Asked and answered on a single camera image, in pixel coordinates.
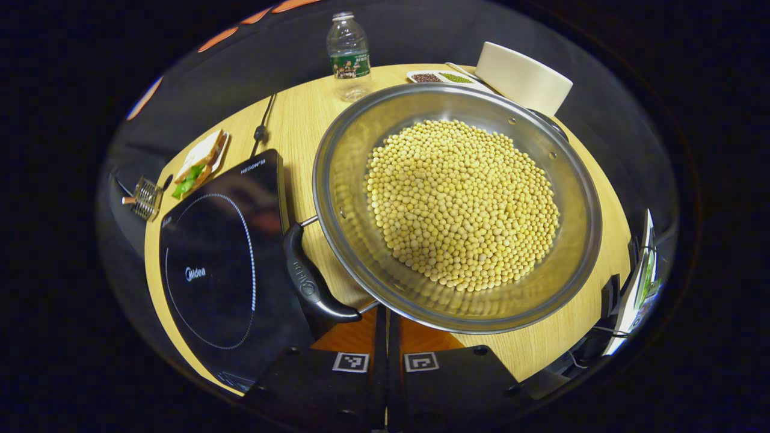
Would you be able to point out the white plate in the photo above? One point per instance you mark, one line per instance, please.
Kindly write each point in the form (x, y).
(225, 153)

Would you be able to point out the sandwich with lettuce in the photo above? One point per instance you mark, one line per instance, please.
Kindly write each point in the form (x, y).
(201, 159)

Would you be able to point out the clear plastic water bottle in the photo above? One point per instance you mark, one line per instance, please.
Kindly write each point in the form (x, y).
(349, 60)

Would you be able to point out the white divided dish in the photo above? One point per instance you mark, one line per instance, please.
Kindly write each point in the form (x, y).
(439, 77)

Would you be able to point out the black backdrop cloth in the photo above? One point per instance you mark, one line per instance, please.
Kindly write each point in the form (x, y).
(421, 36)

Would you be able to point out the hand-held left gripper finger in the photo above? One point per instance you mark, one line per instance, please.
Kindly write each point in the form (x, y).
(394, 373)
(380, 361)

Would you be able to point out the black induction cooktop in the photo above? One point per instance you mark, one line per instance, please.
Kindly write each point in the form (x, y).
(216, 258)

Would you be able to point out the dark stand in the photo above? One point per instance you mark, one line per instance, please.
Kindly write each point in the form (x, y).
(609, 294)

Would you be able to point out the pile of soybeans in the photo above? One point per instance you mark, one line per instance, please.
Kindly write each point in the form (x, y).
(463, 204)

